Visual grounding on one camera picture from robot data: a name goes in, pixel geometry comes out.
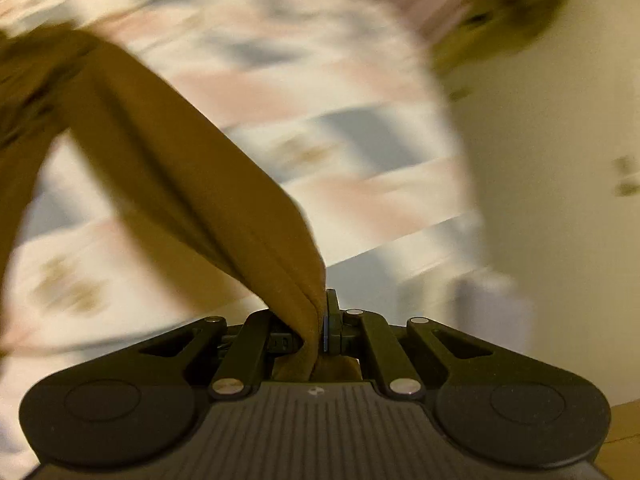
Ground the brown furry slipper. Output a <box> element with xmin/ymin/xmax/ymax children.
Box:
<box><xmin>430</xmin><ymin>0</ymin><xmax>567</xmax><ymax>76</ymax></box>

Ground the brown garment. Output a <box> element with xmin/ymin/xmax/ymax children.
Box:
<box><xmin>1</xmin><ymin>24</ymin><xmax>360</xmax><ymax>382</ymax></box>

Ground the checkered pastel quilt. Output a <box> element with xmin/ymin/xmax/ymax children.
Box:
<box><xmin>0</xmin><ymin>0</ymin><xmax>501</xmax><ymax>476</ymax></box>

